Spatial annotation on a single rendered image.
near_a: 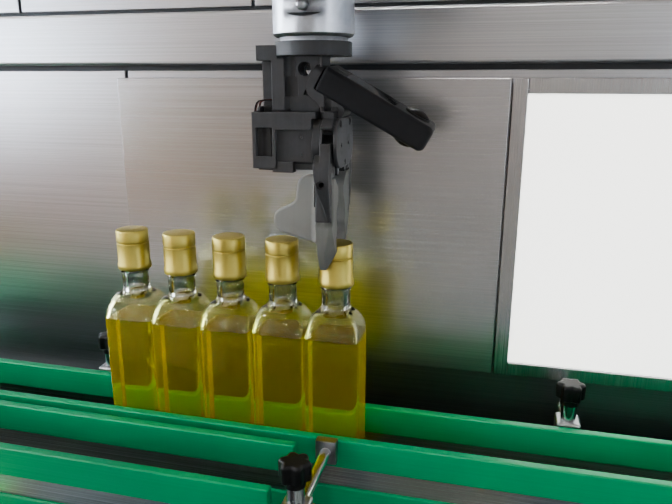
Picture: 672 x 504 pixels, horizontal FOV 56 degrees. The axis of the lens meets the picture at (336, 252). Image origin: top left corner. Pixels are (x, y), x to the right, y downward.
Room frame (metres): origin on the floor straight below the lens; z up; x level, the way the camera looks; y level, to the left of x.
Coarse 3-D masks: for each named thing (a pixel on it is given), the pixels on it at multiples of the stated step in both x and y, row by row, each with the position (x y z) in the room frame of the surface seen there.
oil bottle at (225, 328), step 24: (216, 312) 0.62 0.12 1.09; (240, 312) 0.62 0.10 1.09; (216, 336) 0.62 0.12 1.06; (240, 336) 0.61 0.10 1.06; (216, 360) 0.62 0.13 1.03; (240, 360) 0.61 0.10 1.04; (216, 384) 0.62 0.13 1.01; (240, 384) 0.61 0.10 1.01; (216, 408) 0.62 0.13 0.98; (240, 408) 0.61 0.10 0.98
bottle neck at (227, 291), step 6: (222, 282) 0.63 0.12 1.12; (228, 282) 0.63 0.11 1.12; (234, 282) 0.63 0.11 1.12; (240, 282) 0.63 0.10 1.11; (222, 288) 0.63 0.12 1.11; (228, 288) 0.63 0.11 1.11; (234, 288) 0.63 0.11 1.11; (240, 288) 0.63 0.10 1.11; (222, 294) 0.63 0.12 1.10; (228, 294) 0.63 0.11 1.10; (234, 294) 0.63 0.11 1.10; (240, 294) 0.63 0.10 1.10; (222, 300) 0.63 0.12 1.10; (228, 300) 0.63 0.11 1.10; (234, 300) 0.63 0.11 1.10
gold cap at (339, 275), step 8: (336, 240) 0.62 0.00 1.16; (344, 240) 0.62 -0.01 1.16; (344, 248) 0.60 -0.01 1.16; (352, 248) 0.61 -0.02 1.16; (336, 256) 0.60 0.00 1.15; (344, 256) 0.60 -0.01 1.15; (352, 256) 0.61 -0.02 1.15; (336, 264) 0.60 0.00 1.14; (344, 264) 0.60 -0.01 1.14; (352, 264) 0.61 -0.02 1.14; (320, 272) 0.61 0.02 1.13; (328, 272) 0.60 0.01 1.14; (336, 272) 0.60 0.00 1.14; (344, 272) 0.60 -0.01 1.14; (352, 272) 0.61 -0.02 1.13; (320, 280) 0.61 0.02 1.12; (328, 280) 0.60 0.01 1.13; (336, 280) 0.60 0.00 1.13; (344, 280) 0.60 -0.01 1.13; (352, 280) 0.61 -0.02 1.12; (328, 288) 0.60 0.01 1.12; (336, 288) 0.60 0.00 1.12; (344, 288) 0.60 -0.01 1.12
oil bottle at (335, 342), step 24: (336, 312) 0.60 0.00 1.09; (360, 312) 0.62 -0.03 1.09; (312, 336) 0.59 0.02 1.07; (336, 336) 0.58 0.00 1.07; (360, 336) 0.60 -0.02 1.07; (312, 360) 0.59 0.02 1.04; (336, 360) 0.58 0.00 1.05; (360, 360) 0.60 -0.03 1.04; (312, 384) 0.59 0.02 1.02; (336, 384) 0.58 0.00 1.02; (360, 384) 0.60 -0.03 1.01; (312, 408) 0.59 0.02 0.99; (336, 408) 0.58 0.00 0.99; (360, 408) 0.60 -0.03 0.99; (336, 432) 0.58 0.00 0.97; (360, 432) 0.60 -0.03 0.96
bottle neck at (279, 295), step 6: (270, 288) 0.62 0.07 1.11; (276, 288) 0.61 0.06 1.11; (282, 288) 0.61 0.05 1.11; (288, 288) 0.62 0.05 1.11; (294, 288) 0.62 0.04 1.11; (270, 294) 0.62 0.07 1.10; (276, 294) 0.62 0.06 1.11; (282, 294) 0.61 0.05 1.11; (288, 294) 0.62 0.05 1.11; (294, 294) 0.62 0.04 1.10; (270, 300) 0.62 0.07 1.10; (276, 300) 0.62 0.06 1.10; (282, 300) 0.61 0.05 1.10; (288, 300) 0.62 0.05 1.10; (294, 300) 0.62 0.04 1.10
